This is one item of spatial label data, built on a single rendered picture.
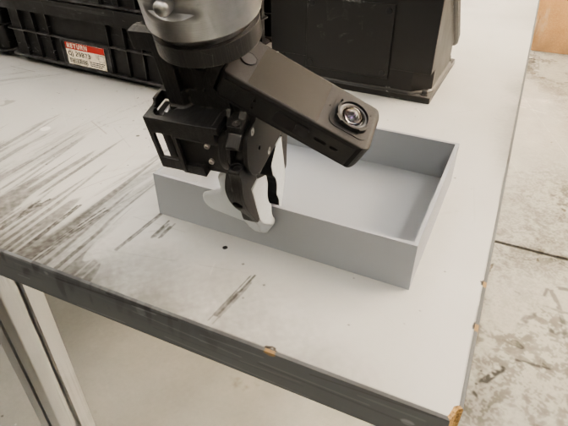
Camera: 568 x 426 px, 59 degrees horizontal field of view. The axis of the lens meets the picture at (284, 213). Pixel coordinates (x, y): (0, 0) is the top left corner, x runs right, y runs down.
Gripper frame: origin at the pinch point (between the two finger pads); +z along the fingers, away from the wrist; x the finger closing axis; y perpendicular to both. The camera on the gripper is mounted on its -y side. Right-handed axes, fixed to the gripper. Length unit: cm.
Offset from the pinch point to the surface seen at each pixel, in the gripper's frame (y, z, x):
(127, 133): 28.2, 7.4, -13.9
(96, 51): 44, 7, -30
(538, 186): -46, 111, -121
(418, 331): -15.0, 1.8, 6.4
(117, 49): 39.2, 5.7, -29.6
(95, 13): 42, 1, -31
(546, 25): -50, 146, -294
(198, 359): 34, 79, -9
